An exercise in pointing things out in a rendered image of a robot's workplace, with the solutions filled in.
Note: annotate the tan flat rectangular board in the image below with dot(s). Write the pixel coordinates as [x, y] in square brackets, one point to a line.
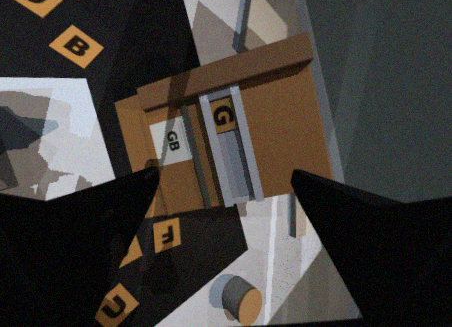
[300, 225]

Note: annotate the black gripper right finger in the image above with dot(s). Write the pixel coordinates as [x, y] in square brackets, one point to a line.
[383, 249]

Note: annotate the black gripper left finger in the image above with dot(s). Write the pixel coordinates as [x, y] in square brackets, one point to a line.
[66, 251]

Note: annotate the white paper ticket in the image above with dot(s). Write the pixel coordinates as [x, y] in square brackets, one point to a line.
[171, 141]

